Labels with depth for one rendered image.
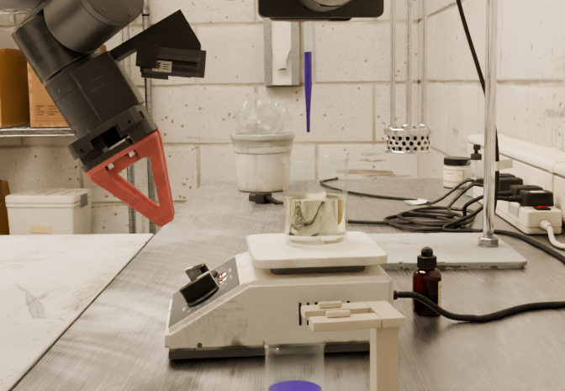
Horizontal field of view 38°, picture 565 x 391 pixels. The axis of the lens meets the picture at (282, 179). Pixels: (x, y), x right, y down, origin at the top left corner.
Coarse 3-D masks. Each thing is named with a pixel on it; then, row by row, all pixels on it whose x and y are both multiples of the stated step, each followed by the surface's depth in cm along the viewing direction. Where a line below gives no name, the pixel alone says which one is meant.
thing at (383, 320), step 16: (320, 304) 42; (336, 304) 42; (352, 304) 43; (368, 304) 43; (384, 304) 42; (320, 320) 40; (336, 320) 40; (352, 320) 40; (368, 320) 40; (384, 320) 40; (400, 320) 40; (384, 336) 41; (384, 352) 41; (384, 368) 41; (384, 384) 42
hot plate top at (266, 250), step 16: (256, 240) 80; (272, 240) 79; (352, 240) 79; (368, 240) 79; (256, 256) 72; (272, 256) 72; (288, 256) 72; (304, 256) 72; (320, 256) 72; (336, 256) 72; (352, 256) 72; (368, 256) 72; (384, 256) 73
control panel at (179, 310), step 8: (224, 264) 82; (232, 264) 80; (224, 272) 78; (232, 272) 77; (216, 280) 78; (224, 280) 76; (232, 280) 74; (224, 288) 73; (232, 288) 72; (176, 296) 81; (216, 296) 72; (176, 304) 78; (184, 304) 76; (200, 304) 73; (176, 312) 75; (184, 312) 73; (192, 312) 72; (176, 320) 72
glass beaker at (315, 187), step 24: (288, 168) 76; (312, 168) 74; (336, 168) 75; (288, 192) 76; (312, 192) 75; (336, 192) 75; (288, 216) 76; (312, 216) 75; (336, 216) 76; (288, 240) 77; (312, 240) 75; (336, 240) 76
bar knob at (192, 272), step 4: (200, 264) 79; (204, 264) 79; (188, 268) 80; (192, 268) 80; (196, 268) 79; (200, 268) 78; (204, 268) 79; (208, 268) 79; (188, 272) 80; (192, 272) 80; (196, 272) 79; (200, 272) 79; (204, 272) 79; (212, 272) 80; (216, 272) 80; (188, 276) 80; (192, 276) 80; (196, 276) 79; (216, 276) 79; (192, 280) 80
